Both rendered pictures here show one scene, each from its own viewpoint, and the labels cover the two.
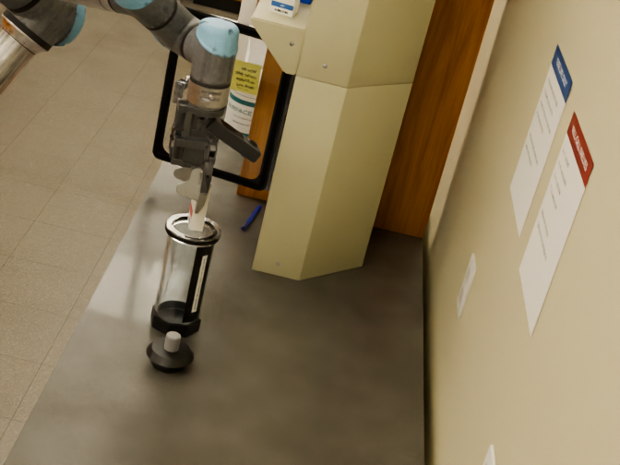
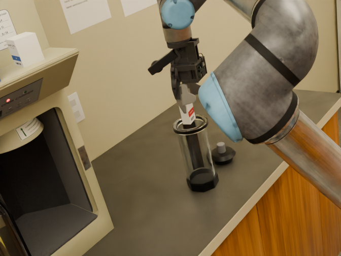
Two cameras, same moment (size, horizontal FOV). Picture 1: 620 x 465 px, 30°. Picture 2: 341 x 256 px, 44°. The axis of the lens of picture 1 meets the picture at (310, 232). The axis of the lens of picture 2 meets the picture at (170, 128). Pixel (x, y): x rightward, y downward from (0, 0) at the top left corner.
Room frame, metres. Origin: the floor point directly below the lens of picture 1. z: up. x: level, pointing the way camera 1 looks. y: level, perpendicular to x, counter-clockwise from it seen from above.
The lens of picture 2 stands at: (2.78, 1.03, 1.72)
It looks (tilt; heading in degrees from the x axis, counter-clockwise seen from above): 26 degrees down; 228
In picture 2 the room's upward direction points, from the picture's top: 14 degrees counter-clockwise
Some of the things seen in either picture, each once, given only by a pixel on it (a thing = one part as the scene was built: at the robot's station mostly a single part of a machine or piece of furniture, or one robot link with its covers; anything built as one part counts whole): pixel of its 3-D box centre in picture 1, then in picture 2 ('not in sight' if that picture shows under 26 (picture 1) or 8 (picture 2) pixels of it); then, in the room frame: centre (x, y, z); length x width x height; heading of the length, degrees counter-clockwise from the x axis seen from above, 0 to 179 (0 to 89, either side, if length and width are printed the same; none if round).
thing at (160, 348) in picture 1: (171, 349); (222, 152); (1.82, 0.20, 0.97); 0.09 x 0.09 x 0.07
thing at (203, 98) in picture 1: (208, 93); (178, 32); (1.95, 0.24, 1.44); 0.08 x 0.08 x 0.05
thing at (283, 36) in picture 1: (281, 25); (12, 95); (2.42, 0.17, 1.46); 0.32 x 0.12 x 0.10; 1
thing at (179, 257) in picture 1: (184, 273); (196, 152); (1.96, 0.22, 1.06); 0.11 x 0.11 x 0.21
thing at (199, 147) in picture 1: (196, 133); (185, 60); (1.95, 0.25, 1.36); 0.09 x 0.08 x 0.12; 106
